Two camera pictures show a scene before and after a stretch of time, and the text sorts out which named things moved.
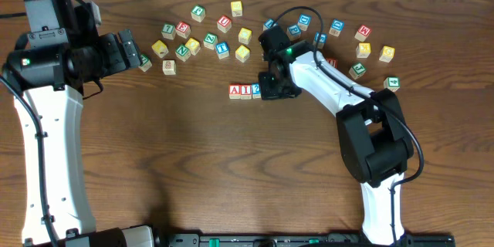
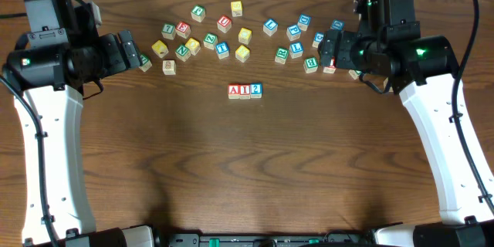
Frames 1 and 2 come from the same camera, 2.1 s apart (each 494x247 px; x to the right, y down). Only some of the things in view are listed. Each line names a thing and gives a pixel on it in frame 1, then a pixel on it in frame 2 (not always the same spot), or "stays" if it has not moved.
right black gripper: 268,93 to 347,39
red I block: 245,91 stays
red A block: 235,91 stays
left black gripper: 116,61 stays
